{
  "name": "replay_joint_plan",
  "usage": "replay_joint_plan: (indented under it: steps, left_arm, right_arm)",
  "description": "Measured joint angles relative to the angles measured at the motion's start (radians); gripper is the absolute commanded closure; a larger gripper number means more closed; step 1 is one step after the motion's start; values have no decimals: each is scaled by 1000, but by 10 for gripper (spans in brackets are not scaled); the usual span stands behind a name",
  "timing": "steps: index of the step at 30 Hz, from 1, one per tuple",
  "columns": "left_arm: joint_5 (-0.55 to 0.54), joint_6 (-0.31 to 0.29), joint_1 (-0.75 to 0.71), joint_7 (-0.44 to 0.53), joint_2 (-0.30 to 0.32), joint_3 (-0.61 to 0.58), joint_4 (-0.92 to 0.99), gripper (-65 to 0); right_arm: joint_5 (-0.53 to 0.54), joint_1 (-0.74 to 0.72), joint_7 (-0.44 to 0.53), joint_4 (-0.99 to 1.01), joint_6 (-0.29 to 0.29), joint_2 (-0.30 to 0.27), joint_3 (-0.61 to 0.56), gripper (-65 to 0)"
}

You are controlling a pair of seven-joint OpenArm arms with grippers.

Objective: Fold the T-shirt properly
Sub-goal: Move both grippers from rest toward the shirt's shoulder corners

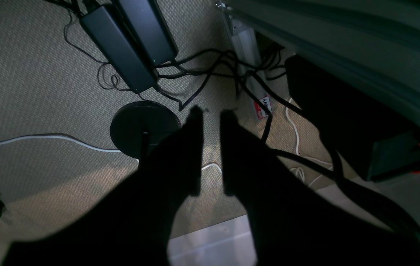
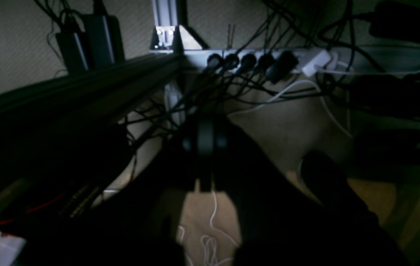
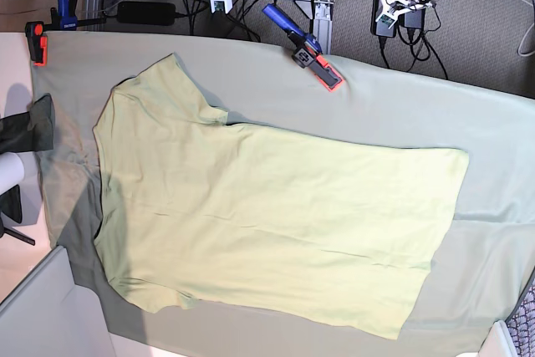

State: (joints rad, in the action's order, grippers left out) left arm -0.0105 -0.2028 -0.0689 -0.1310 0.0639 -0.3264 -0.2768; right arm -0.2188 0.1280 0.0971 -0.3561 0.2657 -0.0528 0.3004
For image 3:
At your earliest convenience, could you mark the patterned mat corner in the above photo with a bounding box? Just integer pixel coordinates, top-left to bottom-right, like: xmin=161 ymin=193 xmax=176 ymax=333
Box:
xmin=506 ymin=282 xmax=535 ymax=357

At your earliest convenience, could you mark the blue orange clamp centre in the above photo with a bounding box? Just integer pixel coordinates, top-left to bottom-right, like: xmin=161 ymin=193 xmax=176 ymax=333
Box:
xmin=262 ymin=3 xmax=344 ymax=92

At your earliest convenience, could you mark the black power adapter right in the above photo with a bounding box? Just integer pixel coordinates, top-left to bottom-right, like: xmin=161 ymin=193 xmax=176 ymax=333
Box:
xmin=370 ymin=0 xmax=403 ymax=38

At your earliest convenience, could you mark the blue orange clamp left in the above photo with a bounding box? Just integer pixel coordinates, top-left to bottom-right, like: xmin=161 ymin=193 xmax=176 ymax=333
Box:
xmin=24 ymin=0 xmax=107 ymax=67

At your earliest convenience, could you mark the black tripod leg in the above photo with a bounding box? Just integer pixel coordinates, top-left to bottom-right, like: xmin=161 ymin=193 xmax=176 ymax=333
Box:
xmin=0 ymin=185 xmax=37 ymax=247

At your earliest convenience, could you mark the dark green cloth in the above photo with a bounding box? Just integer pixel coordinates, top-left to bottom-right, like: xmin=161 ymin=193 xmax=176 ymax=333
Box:
xmin=0 ymin=94 xmax=55 ymax=154

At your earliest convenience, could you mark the white bin bottom left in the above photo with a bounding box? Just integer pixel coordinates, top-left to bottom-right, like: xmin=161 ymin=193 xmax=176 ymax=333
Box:
xmin=1 ymin=247 xmax=115 ymax=356

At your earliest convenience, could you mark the blue orange clamp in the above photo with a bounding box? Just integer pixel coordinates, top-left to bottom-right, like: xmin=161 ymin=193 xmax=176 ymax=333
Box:
xmin=24 ymin=0 xmax=107 ymax=67
xmin=262 ymin=3 xmax=344 ymax=92

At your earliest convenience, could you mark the black power adapter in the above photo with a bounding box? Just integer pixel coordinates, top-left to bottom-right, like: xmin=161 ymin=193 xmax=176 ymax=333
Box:
xmin=370 ymin=0 xmax=403 ymax=38
xmin=399 ymin=8 xmax=425 ymax=30

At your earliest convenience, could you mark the light yellow-green T-shirt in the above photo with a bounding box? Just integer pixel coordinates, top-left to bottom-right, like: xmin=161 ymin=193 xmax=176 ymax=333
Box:
xmin=94 ymin=56 xmax=469 ymax=339

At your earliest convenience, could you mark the aluminium frame post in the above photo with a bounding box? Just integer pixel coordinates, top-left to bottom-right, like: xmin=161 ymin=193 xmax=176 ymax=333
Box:
xmin=310 ymin=0 xmax=335 ymax=54

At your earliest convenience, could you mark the black power brick left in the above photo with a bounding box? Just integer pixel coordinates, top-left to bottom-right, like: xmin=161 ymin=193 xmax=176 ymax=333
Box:
xmin=116 ymin=2 xmax=176 ymax=26

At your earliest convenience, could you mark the white cylinder post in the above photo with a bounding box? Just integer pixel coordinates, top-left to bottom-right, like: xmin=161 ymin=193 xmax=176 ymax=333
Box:
xmin=0 ymin=152 xmax=25 ymax=195

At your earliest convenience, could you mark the grey-green table cloth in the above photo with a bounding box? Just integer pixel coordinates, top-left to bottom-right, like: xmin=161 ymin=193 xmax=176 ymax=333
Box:
xmin=32 ymin=32 xmax=534 ymax=356

